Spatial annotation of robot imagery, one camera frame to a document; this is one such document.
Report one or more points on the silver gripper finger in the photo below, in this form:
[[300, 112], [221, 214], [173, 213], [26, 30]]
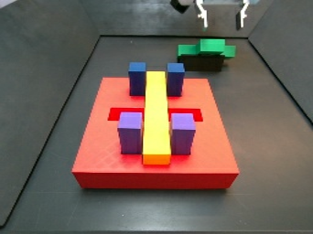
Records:
[[241, 15], [201, 12]]

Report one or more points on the green bridge-shaped object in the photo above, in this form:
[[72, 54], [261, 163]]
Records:
[[207, 47]]

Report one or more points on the black angle fixture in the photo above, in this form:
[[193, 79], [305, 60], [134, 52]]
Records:
[[202, 62]]

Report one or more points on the red base board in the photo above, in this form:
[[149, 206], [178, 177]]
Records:
[[102, 167]]

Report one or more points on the blue block right rear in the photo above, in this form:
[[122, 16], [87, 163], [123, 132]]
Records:
[[174, 79]]

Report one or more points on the blue block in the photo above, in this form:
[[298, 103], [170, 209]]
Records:
[[174, 79], [137, 75]]

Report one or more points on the blue block left rear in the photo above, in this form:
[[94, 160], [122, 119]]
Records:
[[137, 75]]

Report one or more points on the purple block right front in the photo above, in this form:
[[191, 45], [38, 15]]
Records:
[[182, 133]]

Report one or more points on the purple block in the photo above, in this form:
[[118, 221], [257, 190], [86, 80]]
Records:
[[182, 133], [130, 132]]

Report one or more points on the purple block left front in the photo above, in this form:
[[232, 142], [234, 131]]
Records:
[[130, 132]]

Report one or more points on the yellow long bar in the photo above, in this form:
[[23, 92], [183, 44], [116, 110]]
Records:
[[157, 148]]

